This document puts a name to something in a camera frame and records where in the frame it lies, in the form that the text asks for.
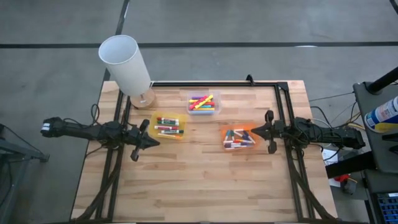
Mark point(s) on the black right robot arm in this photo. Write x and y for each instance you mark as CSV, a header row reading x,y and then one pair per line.
x,y
326,135

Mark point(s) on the grey metal cart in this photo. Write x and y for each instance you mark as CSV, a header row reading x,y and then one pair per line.
x,y
382,155

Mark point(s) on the yellow plastic bin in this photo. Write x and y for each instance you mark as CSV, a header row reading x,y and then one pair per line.
x,y
184,116

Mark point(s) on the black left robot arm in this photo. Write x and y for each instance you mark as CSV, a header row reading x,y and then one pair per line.
x,y
84,132

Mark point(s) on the black clamp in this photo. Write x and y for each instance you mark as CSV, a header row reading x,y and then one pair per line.
x,y
249,79

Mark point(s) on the purple highlighter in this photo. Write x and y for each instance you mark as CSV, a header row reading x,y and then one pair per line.
x,y
196,97

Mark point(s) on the blue highlighter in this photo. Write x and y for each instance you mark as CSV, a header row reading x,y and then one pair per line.
x,y
202,112

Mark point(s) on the white marker blue cap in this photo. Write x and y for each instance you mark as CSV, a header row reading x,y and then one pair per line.
x,y
248,137

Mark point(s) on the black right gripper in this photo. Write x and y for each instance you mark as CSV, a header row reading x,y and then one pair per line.
x,y
275,132

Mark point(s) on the teal highlighter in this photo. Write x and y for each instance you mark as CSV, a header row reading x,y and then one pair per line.
x,y
206,106

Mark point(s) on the pink highlighter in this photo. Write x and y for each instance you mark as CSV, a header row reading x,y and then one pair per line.
x,y
196,104

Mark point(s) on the orange Expo marker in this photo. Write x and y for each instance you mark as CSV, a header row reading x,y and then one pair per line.
x,y
171,136

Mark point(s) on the green Expo marker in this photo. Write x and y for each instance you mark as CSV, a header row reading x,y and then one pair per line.
x,y
168,123
174,132

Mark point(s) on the black aluminium rig frame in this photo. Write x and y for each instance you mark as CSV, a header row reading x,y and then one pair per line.
x,y
217,84

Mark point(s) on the white marker green cap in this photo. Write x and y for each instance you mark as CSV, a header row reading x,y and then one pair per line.
x,y
232,135

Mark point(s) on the clear plastic bin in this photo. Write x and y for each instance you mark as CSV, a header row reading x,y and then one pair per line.
x,y
218,105

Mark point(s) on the white lamp wooden base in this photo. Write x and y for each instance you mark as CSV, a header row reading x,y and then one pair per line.
x,y
124,65

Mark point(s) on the red Expo marker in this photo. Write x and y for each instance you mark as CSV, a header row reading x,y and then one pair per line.
x,y
169,119

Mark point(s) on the black metal stand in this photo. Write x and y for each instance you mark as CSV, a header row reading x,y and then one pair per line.
x,y
18,152

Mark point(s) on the white marker cyan cap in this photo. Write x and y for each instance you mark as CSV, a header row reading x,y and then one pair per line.
x,y
227,136

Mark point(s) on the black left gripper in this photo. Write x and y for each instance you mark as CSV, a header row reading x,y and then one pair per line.
x,y
136,140

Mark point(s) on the grey small object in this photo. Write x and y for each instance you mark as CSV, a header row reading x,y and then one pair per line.
x,y
349,186

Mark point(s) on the orange plastic bin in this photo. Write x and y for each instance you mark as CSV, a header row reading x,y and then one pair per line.
x,y
248,126

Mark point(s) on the coral red highlighter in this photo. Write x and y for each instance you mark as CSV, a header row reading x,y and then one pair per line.
x,y
211,103

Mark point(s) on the black pole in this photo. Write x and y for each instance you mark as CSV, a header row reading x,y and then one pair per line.
x,y
384,81

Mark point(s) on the white paper sheet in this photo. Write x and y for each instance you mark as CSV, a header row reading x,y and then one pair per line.
x,y
329,155

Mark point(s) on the white blue spray can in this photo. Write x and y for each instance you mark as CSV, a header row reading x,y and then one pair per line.
x,y
384,113

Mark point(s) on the red object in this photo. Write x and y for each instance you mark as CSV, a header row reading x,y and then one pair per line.
x,y
342,178

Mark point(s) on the orange-yellow highlighter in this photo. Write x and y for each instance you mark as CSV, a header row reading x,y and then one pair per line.
x,y
205,109

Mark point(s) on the backlit keyboard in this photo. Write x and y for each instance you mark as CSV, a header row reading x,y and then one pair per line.
x,y
388,208

